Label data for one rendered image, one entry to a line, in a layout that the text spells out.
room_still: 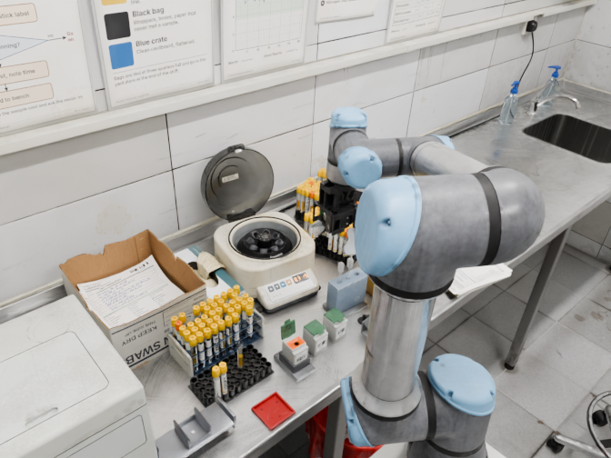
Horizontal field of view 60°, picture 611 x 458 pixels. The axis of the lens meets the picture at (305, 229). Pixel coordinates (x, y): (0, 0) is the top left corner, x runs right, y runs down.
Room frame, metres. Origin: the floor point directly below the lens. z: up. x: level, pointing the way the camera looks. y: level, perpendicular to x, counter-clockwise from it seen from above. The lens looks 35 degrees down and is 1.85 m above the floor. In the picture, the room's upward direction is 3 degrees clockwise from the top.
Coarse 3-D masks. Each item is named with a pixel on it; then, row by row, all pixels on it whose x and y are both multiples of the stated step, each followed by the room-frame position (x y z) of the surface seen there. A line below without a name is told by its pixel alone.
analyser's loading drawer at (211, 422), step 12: (216, 396) 0.69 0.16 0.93; (216, 408) 0.68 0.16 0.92; (228, 408) 0.67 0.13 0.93; (192, 420) 0.65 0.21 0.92; (204, 420) 0.63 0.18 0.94; (216, 420) 0.65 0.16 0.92; (228, 420) 0.65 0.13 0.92; (168, 432) 0.62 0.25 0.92; (180, 432) 0.60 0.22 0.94; (204, 432) 0.62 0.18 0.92; (216, 432) 0.62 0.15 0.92; (156, 444) 0.59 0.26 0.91; (168, 444) 0.59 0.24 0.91; (180, 444) 0.59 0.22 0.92; (192, 444) 0.59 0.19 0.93; (204, 444) 0.60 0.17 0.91; (168, 456) 0.57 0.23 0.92; (180, 456) 0.57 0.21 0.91
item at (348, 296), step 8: (352, 272) 1.07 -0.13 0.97; (360, 272) 1.07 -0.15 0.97; (336, 280) 1.03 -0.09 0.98; (344, 280) 1.04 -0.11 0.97; (352, 280) 1.04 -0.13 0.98; (360, 280) 1.04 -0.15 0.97; (328, 288) 1.03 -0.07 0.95; (336, 288) 1.00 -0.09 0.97; (344, 288) 1.01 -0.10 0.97; (352, 288) 1.03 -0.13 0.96; (360, 288) 1.05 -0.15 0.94; (328, 296) 1.02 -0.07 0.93; (336, 296) 1.00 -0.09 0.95; (344, 296) 1.01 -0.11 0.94; (352, 296) 1.03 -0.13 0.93; (360, 296) 1.05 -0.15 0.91; (328, 304) 1.02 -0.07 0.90; (336, 304) 1.00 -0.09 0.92; (344, 304) 1.01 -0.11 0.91; (352, 304) 1.03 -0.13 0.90; (360, 304) 1.04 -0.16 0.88; (344, 312) 1.01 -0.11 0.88; (352, 312) 1.02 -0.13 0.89
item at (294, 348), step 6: (294, 336) 0.85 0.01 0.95; (282, 342) 0.84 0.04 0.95; (288, 342) 0.84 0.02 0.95; (294, 342) 0.84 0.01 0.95; (300, 342) 0.84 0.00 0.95; (282, 348) 0.84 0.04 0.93; (288, 348) 0.82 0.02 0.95; (294, 348) 0.82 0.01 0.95; (300, 348) 0.83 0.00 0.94; (306, 348) 0.83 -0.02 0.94; (288, 354) 0.82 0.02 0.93; (294, 354) 0.81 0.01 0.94; (300, 354) 0.82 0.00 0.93; (306, 354) 0.83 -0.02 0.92; (294, 360) 0.81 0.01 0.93; (300, 360) 0.82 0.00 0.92
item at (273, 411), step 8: (264, 400) 0.73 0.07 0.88; (272, 400) 0.73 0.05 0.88; (280, 400) 0.74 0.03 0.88; (256, 408) 0.71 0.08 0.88; (264, 408) 0.71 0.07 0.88; (272, 408) 0.71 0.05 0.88; (280, 408) 0.71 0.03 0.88; (288, 408) 0.72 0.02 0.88; (264, 416) 0.69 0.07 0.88; (272, 416) 0.69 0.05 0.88; (280, 416) 0.69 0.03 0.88; (288, 416) 0.69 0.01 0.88; (272, 424) 0.67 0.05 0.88
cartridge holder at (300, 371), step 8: (280, 352) 0.84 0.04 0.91; (280, 360) 0.84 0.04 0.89; (288, 360) 0.82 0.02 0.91; (304, 360) 0.82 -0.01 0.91; (288, 368) 0.81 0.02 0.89; (296, 368) 0.81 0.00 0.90; (304, 368) 0.82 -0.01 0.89; (312, 368) 0.82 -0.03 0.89; (296, 376) 0.79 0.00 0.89; (304, 376) 0.80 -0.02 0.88
